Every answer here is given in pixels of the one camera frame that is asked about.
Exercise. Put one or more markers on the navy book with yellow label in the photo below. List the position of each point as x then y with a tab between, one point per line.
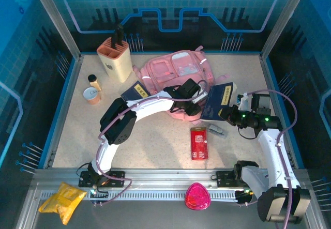
134	92
217	97

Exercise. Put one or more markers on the small silver clip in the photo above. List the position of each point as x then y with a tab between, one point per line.
216	129

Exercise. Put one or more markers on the red package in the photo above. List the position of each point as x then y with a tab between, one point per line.
199	143

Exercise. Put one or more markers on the pink student backpack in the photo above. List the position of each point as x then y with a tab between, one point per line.
160	71

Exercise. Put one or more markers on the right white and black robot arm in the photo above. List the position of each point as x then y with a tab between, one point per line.
271	151

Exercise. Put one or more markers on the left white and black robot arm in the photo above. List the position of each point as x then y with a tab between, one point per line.
152	107

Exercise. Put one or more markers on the aluminium front beam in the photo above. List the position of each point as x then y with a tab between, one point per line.
168	174

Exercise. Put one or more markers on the beige knife block orange top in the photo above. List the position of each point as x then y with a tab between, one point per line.
117	63

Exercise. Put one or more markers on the magenta coin purse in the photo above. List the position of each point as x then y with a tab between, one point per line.
197	196

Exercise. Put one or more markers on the small bottle with black cap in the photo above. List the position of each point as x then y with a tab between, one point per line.
95	83

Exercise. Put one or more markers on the orange can with white lid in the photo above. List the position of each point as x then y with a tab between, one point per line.
92	97

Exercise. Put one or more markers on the yellow plastic pouch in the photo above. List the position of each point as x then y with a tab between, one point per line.
63	200

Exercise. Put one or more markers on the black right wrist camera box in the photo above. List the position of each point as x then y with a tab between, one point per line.
261	101

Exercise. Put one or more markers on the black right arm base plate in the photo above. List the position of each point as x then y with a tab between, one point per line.
225	178

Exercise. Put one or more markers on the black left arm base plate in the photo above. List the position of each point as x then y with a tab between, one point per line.
116	178

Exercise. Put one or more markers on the aluminium frame post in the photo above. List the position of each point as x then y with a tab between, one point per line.
282	19
55	19

